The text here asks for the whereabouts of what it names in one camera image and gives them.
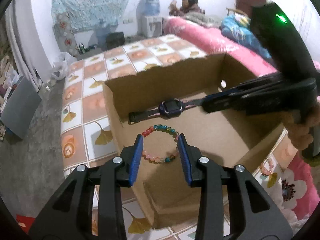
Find blue water jug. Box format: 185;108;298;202
143;0;161;17

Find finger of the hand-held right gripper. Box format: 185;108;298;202
202;95;251;115
207;76;286;98

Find blue patterned wall cloth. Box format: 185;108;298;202
51;0;138;33

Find white water dispenser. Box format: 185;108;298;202
138;15;165;37

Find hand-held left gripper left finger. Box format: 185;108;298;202
29;134;145;240

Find patchwork hanging cloth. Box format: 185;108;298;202
53;13;77;56

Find white plastic bag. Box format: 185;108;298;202
51;52;70;81

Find grey blanket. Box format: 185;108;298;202
185;12;226;28

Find pink bead bracelet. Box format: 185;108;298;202
259;157;275;176

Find red gift bag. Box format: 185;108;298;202
16;214;36;231

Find blue printed blanket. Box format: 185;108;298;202
221;13;272;58

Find pink floral blanket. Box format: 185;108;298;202
163;17;320;228

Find black box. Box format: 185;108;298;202
105;31;126;50

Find multicoloured bead bracelet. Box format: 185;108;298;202
141;124;181;165

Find person's right hand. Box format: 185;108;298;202
282;111;314;153

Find white curtain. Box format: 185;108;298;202
5;0;51;91

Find clear empty water jug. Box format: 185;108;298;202
96;26;113;48

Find pink strap smartwatch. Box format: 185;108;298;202
128;97;208;126

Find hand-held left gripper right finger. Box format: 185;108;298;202
176;133;293;240

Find grey board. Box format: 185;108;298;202
0;76;42;141

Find large cardboard box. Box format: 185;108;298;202
102;52;288;230

